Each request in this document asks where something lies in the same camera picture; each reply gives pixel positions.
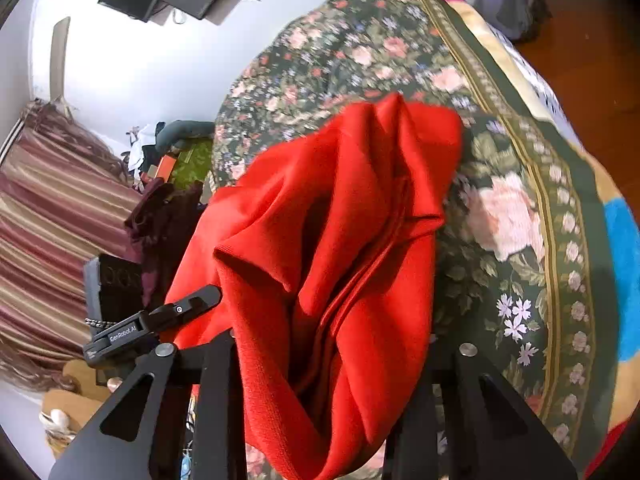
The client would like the red garment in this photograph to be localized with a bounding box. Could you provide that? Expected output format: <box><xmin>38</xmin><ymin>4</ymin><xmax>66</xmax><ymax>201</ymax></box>
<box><xmin>164</xmin><ymin>92</ymin><xmax>463</xmax><ymax>480</ymax></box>

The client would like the orange box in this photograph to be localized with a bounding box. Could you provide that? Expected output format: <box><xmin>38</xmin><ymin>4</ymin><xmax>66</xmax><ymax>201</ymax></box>
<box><xmin>154</xmin><ymin>155</ymin><xmax>178</xmax><ymax>181</ymax></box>

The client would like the floral blanket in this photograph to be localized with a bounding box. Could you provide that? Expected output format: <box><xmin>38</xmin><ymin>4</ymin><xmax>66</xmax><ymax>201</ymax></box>
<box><xmin>182</xmin><ymin>0</ymin><xmax>623</xmax><ymax>480</ymax></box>

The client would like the maroon garment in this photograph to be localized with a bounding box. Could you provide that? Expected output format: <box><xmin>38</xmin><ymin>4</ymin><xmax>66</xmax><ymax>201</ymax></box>
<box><xmin>124</xmin><ymin>177</ymin><xmax>206</xmax><ymax>308</ymax></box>

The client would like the colourful printed bed sheet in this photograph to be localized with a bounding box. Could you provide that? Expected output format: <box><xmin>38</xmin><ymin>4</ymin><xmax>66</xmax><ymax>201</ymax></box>
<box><xmin>430</xmin><ymin>0</ymin><xmax>640</xmax><ymax>471</ymax></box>

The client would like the wooden furniture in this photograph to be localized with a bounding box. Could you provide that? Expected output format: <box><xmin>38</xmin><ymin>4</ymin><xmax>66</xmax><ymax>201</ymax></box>
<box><xmin>39</xmin><ymin>359</ymin><xmax>118</xmax><ymax>456</ymax></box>

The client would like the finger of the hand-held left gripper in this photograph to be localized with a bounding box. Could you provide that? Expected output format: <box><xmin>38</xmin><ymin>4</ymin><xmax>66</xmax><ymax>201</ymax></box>
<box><xmin>146</xmin><ymin>284</ymin><xmax>222</xmax><ymax>335</ymax></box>

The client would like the white cloth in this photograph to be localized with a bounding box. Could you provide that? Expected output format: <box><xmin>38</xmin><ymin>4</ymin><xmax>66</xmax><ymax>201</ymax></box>
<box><xmin>125</xmin><ymin>125</ymin><xmax>161</xmax><ymax>171</ymax></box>

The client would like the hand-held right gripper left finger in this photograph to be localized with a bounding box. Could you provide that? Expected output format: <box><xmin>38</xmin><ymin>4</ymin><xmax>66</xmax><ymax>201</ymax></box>
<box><xmin>47</xmin><ymin>332</ymin><xmax>248</xmax><ymax>480</ymax></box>

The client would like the grey purple backpack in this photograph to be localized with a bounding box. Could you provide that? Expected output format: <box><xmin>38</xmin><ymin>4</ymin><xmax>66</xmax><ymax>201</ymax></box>
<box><xmin>472</xmin><ymin>0</ymin><xmax>551</xmax><ymax>43</ymax></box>

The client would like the beige curtain rail board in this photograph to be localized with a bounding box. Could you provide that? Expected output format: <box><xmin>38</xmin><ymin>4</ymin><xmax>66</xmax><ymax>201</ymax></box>
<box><xmin>50</xmin><ymin>16</ymin><xmax>72</xmax><ymax>98</ymax></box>

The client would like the green patterned cloth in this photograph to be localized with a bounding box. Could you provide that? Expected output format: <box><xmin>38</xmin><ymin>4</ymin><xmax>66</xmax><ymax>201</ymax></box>
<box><xmin>170</xmin><ymin>140</ymin><xmax>216</xmax><ymax>191</ymax></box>

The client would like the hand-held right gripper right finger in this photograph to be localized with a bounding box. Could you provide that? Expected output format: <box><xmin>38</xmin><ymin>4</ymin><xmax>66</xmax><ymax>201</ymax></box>
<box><xmin>381</xmin><ymin>342</ymin><xmax>579</xmax><ymax>480</ymax></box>

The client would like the teal cloth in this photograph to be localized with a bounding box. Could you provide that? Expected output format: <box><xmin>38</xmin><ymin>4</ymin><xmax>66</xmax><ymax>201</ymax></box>
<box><xmin>154</xmin><ymin>120</ymin><xmax>215</xmax><ymax>158</ymax></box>

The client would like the striped curtain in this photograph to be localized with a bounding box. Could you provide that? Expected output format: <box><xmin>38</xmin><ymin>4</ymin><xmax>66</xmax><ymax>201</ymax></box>
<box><xmin>0</xmin><ymin>100</ymin><xmax>146</xmax><ymax>393</ymax></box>

